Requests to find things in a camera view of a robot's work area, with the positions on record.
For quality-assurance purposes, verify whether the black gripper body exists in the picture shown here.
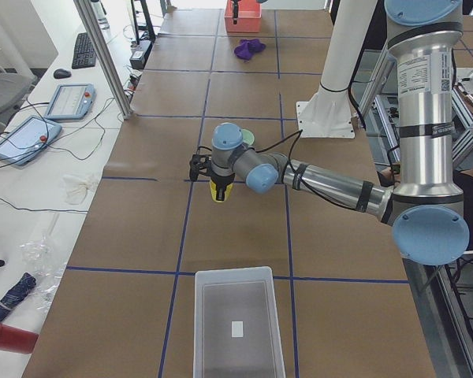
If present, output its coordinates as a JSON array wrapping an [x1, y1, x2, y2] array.
[[210, 175, 233, 185]]

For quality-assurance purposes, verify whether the yellow plastic cup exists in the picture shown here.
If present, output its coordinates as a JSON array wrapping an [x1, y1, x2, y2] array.
[[209, 180, 233, 203]]

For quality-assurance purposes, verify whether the light green bowl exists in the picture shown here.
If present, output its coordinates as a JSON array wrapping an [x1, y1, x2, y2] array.
[[241, 128, 255, 146]]

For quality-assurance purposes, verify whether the purple cloth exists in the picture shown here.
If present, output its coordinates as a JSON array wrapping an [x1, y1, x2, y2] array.
[[233, 39, 266, 61]]

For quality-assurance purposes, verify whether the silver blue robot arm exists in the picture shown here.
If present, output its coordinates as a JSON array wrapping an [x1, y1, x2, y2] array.
[[207, 1, 469, 265]]

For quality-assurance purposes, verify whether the black device box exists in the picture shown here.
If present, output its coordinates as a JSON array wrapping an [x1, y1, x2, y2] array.
[[129, 40, 152, 70]]

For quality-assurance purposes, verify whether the clear plastic bin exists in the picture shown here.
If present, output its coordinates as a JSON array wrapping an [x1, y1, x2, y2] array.
[[193, 266, 286, 377]]

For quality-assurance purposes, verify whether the white crumpled cloth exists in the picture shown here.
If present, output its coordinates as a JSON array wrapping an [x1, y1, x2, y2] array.
[[62, 174, 99, 205]]

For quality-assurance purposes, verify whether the far teach pendant tablet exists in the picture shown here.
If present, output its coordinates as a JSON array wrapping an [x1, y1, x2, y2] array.
[[44, 83, 95, 121]]

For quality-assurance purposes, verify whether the teach pendant tablet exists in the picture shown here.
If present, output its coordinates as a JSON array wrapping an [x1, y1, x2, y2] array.
[[44, 83, 95, 121], [0, 116, 62, 165]]

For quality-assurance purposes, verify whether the red plastic bin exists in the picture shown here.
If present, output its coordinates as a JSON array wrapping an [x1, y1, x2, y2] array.
[[224, 0, 262, 33]]

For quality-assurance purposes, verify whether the black keyboard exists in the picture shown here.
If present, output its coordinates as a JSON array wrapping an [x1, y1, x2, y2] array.
[[72, 32, 97, 69]]

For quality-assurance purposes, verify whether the crumpled clear plastic wrap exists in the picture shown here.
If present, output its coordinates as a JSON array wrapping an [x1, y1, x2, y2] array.
[[18, 214, 68, 312]]

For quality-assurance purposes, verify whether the black computer mouse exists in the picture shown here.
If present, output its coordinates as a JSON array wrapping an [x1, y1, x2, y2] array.
[[53, 69, 72, 80]]

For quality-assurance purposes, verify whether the near teach pendant tablet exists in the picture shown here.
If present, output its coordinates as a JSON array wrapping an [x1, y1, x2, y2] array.
[[0, 116, 62, 165]]

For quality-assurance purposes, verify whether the folded dark blue umbrella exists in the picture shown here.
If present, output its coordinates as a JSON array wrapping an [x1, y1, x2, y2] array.
[[0, 272, 36, 323]]

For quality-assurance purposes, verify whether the grey office chair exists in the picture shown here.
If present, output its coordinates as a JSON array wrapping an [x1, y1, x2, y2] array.
[[0, 72, 33, 113]]

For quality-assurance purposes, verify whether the red cylinder bottle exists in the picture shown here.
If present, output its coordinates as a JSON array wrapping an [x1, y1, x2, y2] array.
[[0, 323, 39, 354]]

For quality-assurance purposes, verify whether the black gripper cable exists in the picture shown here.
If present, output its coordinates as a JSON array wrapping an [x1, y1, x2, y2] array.
[[255, 129, 363, 212]]

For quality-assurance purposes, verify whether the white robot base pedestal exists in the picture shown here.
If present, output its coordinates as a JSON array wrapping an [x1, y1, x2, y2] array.
[[296, 0, 378, 139]]

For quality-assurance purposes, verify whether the aluminium frame post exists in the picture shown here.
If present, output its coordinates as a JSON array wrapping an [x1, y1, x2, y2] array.
[[73, 0, 132, 120]]

